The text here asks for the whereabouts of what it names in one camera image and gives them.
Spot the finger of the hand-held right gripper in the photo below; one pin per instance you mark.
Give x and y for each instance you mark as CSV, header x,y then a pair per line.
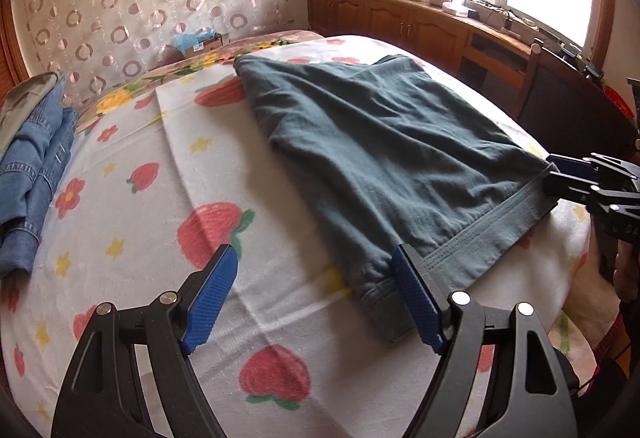
x,y
567,166
570,188

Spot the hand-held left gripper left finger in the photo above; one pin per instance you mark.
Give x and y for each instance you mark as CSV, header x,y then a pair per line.
x,y
210,303

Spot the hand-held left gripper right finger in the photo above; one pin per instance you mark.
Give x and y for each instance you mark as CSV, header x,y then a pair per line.
x,y
417,303

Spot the teal pants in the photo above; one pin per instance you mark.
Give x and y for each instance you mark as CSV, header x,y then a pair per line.
x,y
390,143

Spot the person's right hand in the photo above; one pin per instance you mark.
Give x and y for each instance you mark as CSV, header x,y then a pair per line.
x,y
629,273

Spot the dark wooden chair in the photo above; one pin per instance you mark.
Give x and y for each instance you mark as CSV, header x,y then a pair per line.
x,y
565,108

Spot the strawberry print blanket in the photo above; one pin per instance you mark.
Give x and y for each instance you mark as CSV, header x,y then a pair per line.
x,y
125,218

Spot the tissue box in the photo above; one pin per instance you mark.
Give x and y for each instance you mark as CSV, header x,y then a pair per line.
x,y
454,10

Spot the folded denim jeans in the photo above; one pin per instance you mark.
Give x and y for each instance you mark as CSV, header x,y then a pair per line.
x,y
15,253
40,153

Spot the floral blanket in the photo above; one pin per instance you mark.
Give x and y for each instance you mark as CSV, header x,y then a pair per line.
x,y
120,100

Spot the wooden cabinet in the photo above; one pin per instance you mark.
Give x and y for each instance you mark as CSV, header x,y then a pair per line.
x,y
390,18

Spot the printed cardboard box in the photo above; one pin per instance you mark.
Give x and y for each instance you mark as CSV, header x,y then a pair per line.
x,y
205,49

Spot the wooden slatted wardrobe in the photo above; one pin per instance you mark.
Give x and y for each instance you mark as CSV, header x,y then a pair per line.
x,y
10,48

